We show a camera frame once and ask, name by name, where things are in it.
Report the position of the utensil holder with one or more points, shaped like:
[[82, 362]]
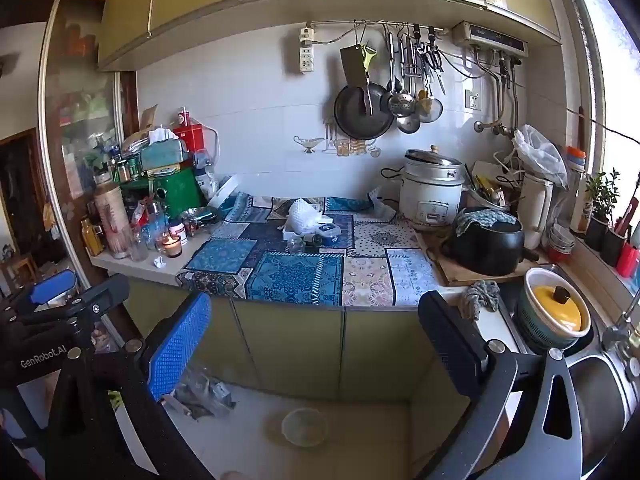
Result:
[[492, 195]]

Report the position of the amber glass bottle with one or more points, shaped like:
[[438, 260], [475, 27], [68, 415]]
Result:
[[92, 240]]

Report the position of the red cup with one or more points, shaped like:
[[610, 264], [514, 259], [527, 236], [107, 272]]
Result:
[[627, 262]]

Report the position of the mesh strainer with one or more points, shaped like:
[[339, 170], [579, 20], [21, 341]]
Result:
[[431, 110]]

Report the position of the glass sliding door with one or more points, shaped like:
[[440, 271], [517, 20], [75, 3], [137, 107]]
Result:
[[85, 105]]

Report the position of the floral tall canister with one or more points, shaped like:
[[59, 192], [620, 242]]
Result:
[[112, 220]]

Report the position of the potted green plant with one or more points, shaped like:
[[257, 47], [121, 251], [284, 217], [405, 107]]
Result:
[[597, 200]]

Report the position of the white paper towel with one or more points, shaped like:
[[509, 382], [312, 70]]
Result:
[[305, 214]]

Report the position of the dark plant pot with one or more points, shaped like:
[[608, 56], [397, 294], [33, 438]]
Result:
[[612, 249]]

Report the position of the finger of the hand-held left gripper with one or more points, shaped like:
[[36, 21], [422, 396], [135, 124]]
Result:
[[100, 295], [52, 286]]

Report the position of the kitchen scissors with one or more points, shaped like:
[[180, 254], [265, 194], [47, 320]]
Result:
[[436, 62]]

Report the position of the white wall socket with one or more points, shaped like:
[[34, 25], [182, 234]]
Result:
[[473, 100]]

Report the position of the metal ladle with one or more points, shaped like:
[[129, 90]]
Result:
[[408, 124]]

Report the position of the round blue tin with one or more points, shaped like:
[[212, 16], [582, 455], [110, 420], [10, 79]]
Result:
[[327, 236]]

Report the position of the yellow green peeler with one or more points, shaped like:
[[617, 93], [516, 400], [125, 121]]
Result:
[[368, 55]]

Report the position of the crumpled plastic floor bag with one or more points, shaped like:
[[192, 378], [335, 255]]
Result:
[[200, 392]]

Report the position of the lit glass candle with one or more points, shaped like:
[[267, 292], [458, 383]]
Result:
[[171, 249]]

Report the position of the steel sink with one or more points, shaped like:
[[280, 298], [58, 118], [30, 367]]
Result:
[[600, 400]]

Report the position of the metal skimmer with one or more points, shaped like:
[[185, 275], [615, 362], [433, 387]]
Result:
[[400, 104]]

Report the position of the white thermos jug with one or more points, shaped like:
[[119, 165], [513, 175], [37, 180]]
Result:
[[536, 210]]

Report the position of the wall water heater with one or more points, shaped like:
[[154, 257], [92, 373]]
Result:
[[490, 40]]

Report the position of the white power strip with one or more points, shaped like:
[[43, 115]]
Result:
[[306, 57]]

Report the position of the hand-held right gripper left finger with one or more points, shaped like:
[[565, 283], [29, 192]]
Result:
[[177, 347]]

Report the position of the teal tissue box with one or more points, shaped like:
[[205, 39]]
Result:
[[162, 156]]

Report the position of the white rice cooker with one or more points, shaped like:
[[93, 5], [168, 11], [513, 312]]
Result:
[[432, 195]]

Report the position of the blue patterned tablecloth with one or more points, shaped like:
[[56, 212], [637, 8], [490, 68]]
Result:
[[295, 272]]

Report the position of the grey knitted cloth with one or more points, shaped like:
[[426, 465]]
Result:
[[482, 219]]

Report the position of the yellow lidded pot in basket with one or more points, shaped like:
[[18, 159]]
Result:
[[530, 330]]

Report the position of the wooden cutting board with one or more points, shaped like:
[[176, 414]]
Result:
[[450, 272]]

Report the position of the small glass jar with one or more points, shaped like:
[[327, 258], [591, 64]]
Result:
[[296, 245]]

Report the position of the green box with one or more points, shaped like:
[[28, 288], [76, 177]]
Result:
[[175, 187]]

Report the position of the metal sink faucet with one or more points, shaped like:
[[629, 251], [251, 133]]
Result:
[[620, 332]]

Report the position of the red box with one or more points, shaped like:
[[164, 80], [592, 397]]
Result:
[[189, 139]]

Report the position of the black cooking pot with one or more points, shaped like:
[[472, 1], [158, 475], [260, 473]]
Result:
[[487, 252]]

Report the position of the bottle with orange cap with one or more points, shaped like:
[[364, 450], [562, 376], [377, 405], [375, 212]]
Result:
[[576, 185]]

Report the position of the blue white plastic bottle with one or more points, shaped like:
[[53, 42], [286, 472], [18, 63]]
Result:
[[206, 175]]

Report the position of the wooden chair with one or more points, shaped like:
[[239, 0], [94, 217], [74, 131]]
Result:
[[17, 272]]

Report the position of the stack of small bowls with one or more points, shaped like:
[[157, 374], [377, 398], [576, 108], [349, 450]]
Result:
[[561, 245]]

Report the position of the metal hanging rail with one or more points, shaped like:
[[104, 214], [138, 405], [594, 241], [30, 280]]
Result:
[[370, 23]]

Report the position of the clear plastic bag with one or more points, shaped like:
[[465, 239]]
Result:
[[540, 155]]

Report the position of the black frying pan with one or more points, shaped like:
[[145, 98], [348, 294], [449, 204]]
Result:
[[362, 120]]

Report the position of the grey dishcloth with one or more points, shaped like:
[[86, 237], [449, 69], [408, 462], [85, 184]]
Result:
[[479, 300]]

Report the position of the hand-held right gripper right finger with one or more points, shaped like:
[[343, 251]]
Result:
[[450, 350]]

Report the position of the steel cleaver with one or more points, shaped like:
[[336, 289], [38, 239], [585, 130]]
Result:
[[354, 67]]

